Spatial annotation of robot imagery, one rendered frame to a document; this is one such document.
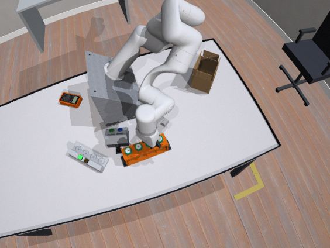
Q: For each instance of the brown cardboard box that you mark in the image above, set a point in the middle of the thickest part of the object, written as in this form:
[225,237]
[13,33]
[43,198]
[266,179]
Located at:
[207,65]

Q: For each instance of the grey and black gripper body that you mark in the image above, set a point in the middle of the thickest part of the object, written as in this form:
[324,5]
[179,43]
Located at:
[149,140]

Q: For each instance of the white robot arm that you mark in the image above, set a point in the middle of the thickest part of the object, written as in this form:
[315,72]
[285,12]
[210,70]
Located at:
[169,27]

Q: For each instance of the orange handheld multimeter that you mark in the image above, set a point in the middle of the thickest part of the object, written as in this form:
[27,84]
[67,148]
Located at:
[72,100]

